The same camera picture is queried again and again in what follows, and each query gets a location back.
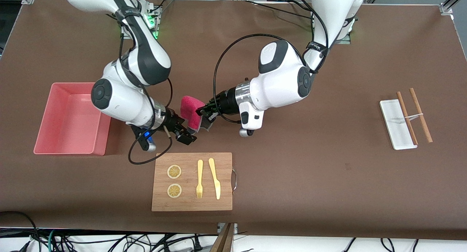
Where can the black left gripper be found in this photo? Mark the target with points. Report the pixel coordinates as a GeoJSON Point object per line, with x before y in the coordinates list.
{"type": "Point", "coordinates": [225, 100]}

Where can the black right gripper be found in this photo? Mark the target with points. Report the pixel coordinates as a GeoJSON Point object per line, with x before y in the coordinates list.
{"type": "Point", "coordinates": [171, 121]}

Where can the pink and grey cloth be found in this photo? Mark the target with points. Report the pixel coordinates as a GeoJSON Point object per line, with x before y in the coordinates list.
{"type": "Point", "coordinates": [189, 108]}

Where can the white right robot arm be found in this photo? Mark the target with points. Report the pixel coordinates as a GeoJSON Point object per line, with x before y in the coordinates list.
{"type": "Point", "coordinates": [120, 102]}

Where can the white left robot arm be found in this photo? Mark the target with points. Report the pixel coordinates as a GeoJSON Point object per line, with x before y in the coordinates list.
{"type": "Point", "coordinates": [281, 77]}

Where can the wooden cutting board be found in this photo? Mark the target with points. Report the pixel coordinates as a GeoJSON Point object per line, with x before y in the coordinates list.
{"type": "Point", "coordinates": [186, 161]}

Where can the lemon slice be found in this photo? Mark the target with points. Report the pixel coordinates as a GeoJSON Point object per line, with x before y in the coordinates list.
{"type": "Point", "coordinates": [174, 190]}
{"type": "Point", "coordinates": [174, 171]}

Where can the yellow plastic fork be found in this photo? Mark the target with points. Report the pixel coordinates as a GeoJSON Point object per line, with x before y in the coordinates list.
{"type": "Point", "coordinates": [199, 179]}

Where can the yellow plastic knife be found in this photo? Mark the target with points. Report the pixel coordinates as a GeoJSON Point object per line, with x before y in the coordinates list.
{"type": "Point", "coordinates": [215, 179]}

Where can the black power plug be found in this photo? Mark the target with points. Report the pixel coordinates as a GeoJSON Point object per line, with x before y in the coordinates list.
{"type": "Point", "coordinates": [197, 244]}

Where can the wooden table leg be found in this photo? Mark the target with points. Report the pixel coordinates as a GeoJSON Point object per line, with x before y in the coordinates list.
{"type": "Point", "coordinates": [223, 243]}

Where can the pink plastic bin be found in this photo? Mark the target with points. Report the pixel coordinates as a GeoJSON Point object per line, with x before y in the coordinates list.
{"type": "Point", "coordinates": [65, 124]}

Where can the white rectangular tray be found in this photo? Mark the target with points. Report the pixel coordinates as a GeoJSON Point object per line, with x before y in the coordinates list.
{"type": "Point", "coordinates": [392, 117]}

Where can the wooden stick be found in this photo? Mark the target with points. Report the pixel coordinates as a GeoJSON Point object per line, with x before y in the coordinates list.
{"type": "Point", "coordinates": [420, 115]}
{"type": "Point", "coordinates": [406, 117]}

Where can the white rubber band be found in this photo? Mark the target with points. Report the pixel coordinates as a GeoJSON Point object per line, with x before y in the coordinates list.
{"type": "Point", "coordinates": [414, 116]}

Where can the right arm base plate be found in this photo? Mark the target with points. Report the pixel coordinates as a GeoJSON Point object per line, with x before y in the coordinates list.
{"type": "Point", "coordinates": [157, 36]}

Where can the white metal bracket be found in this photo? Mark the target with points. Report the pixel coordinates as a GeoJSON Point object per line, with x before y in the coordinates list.
{"type": "Point", "coordinates": [220, 228]}

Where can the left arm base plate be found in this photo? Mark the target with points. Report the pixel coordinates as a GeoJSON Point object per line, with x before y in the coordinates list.
{"type": "Point", "coordinates": [344, 41]}

